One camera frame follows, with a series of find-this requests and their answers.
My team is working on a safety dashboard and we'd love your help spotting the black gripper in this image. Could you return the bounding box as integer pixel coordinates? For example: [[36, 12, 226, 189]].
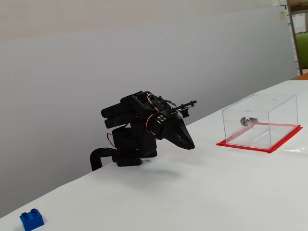
[[148, 109, 196, 151]]

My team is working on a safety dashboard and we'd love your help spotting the blue lego brick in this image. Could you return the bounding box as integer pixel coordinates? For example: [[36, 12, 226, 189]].
[[19, 208, 45, 231]]

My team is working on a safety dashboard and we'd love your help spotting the transparent plastic box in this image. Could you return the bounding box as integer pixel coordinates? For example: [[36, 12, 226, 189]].
[[221, 93, 299, 150]]

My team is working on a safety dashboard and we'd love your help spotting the white table cover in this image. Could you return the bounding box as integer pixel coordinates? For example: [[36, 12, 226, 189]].
[[0, 79, 308, 231]]

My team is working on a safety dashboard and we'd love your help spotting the silver cylinder lock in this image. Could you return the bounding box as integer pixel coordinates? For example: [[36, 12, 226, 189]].
[[240, 116, 259, 127]]

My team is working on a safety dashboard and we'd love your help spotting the black table clamp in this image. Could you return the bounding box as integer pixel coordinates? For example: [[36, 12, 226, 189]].
[[90, 147, 118, 172]]

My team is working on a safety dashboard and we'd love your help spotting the wooden table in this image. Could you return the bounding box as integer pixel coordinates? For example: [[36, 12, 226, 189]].
[[290, 73, 308, 81]]

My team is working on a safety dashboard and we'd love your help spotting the green chair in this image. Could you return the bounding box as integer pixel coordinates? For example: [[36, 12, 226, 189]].
[[295, 32, 308, 71]]

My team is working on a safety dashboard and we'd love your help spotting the white paper sheet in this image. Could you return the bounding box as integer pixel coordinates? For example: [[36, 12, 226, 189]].
[[292, 13, 307, 34]]

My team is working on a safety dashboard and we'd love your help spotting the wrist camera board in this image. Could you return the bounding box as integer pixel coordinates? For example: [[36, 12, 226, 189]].
[[168, 100, 198, 119]]

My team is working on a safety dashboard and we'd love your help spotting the red tape frame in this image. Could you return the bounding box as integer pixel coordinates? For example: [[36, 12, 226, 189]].
[[216, 122, 303, 154]]

